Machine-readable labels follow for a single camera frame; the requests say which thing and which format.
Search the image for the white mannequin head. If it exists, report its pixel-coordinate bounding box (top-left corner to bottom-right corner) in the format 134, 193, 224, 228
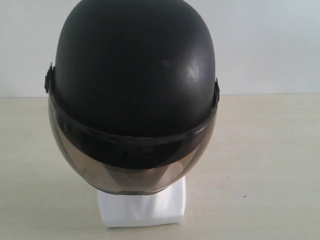
97, 177, 187, 228

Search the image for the black helmet with visor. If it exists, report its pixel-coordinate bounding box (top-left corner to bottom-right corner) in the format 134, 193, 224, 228
44, 0, 220, 195

